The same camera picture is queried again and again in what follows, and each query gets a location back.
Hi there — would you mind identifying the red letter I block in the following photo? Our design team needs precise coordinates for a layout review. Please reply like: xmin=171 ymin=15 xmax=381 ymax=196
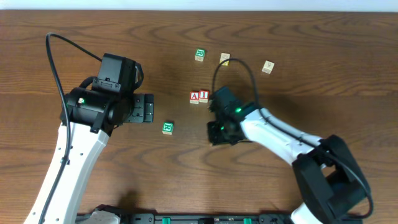
xmin=199 ymin=90 xmax=209 ymax=103

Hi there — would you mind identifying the red letter A block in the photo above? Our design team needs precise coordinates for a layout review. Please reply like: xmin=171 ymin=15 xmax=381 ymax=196
xmin=190 ymin=91 xmax=200 ymax=104

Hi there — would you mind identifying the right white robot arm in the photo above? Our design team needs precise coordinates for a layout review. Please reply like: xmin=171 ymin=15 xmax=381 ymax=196
xmin=208 ymin=101 xmax=374 ymax=223

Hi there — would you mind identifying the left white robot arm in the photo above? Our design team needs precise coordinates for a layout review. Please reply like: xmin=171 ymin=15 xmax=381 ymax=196
xmin=25 ymin=87 xmax=154 ymax=223

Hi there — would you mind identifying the near green R block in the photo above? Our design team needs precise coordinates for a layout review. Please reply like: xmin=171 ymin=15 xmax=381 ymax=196
xmin=162 ymin=122 xmax=174 ymax=135

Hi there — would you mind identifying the plain wooden letter block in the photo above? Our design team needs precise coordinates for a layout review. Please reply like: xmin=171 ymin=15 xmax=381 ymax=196
xmin=262 ymin=60 xmax=275 ymax=74

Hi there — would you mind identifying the yellow letter block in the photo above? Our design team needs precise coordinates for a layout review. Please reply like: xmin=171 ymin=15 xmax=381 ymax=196
xmin=220 ymin=52 xmax=231 ymax=66

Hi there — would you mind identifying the far green letter block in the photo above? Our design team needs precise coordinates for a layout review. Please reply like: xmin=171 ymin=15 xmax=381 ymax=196
xmin=195 ymin=49 xmax=206 ymax=62

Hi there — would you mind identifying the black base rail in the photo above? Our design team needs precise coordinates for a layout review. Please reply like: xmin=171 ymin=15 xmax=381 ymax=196
xmin=75 ymin=205 xmax=294 ymax=224

